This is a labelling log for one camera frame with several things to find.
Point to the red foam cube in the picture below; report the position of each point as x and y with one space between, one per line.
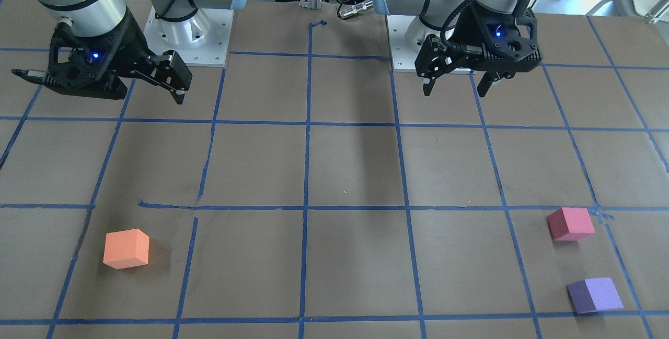
570 224

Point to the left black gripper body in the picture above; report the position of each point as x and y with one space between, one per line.
472 31

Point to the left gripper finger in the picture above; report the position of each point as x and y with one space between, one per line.
487 80
432 62

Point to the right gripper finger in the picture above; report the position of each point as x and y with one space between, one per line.
168 71
32 76

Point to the orange foam cube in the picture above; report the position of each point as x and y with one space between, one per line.
126 248

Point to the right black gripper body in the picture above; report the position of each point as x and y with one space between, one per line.
127 45

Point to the silver metal connector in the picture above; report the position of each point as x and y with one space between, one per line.
346 13

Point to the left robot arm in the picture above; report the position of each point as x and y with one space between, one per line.
442 16

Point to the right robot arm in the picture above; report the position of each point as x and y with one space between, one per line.
91 18

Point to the purple foam cube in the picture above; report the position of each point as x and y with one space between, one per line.
594 295

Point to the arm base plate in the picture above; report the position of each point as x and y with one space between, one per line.
201 41
405 36

